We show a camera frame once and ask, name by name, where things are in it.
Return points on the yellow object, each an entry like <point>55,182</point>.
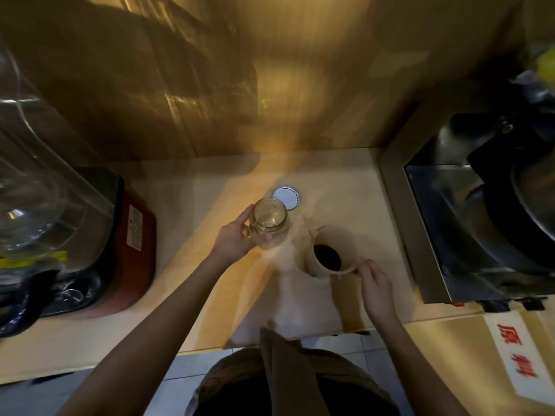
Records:
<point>545,64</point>

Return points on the person's right fingers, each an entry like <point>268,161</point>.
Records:
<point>367,269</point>

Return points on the person's left forearm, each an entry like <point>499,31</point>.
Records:
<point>156,337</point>

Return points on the person's left hand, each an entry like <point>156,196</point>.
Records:
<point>232,242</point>

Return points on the person's left thumb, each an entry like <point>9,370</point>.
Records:
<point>245,214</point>

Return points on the person's brown apron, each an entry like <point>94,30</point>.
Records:
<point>286,381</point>

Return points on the round metal counter cap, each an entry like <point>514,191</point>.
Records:
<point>286,196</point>

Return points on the white sign with red print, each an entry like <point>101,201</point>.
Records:
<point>518,355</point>

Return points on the person's right hand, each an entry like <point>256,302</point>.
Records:
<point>378,294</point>

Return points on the red and black blender base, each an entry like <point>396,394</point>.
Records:
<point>130,264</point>

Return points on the clear plastic blender jar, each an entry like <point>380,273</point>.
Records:
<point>39,186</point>

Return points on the clear glass jar mug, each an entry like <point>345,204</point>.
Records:
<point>271,216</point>

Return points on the stainless steel counter appliance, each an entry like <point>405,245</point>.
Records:
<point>438,220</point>

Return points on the beige pitcher with dark liquid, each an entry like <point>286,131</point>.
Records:
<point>323,242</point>

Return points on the black round pan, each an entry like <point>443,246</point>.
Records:
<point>507,199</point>

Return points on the person's right forearm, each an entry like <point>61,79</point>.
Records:
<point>416,368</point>

